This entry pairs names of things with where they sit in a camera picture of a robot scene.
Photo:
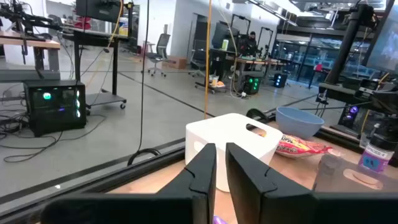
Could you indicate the black computer tower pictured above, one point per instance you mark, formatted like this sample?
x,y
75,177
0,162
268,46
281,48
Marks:
x,y
280,80
252,84
53,109
349,116

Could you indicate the dark office chair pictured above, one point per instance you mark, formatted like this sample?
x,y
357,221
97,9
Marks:
x,y
199,60

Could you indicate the red white snack bag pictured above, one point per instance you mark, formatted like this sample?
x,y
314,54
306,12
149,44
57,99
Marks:
x,y
295,147

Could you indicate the low wheeled cart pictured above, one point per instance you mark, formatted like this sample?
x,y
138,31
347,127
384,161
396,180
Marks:
x,y
211,85

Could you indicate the purple-label spice jar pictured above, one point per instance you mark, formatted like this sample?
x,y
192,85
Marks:
x,y
374,158

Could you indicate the black computer monitor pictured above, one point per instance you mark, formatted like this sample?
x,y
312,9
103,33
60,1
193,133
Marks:
x,y
385,40

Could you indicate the long wooden desk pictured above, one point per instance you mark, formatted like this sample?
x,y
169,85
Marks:
x,y
258,61

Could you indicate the grey office chair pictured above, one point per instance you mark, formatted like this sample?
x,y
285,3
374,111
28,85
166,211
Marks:
x,y
161,46

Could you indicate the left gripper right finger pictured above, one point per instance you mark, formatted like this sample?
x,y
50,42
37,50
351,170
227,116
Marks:
x,y
264,205

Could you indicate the cardboard box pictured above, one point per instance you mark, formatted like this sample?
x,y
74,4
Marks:
x,y
178,62

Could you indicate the pale green container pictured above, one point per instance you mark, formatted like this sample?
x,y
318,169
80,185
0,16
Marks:
x,y
224,45

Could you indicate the white plastic bin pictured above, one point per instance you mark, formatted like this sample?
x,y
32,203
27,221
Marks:
x,y
224,130

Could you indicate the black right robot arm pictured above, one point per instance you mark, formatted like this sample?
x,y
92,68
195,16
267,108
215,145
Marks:
x,y
345,46

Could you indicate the person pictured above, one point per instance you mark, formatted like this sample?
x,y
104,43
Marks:
x,y
250,45

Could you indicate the blue bowl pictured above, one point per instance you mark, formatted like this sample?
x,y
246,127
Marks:
x,y
295,124

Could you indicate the wooden desk grey legs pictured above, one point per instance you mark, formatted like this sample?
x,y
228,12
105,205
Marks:
x,y
28,43

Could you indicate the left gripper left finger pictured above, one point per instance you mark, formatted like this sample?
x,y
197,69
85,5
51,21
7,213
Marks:
x,y
186,205

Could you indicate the black rolling stand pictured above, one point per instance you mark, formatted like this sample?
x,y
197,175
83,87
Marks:
x,y
93,37

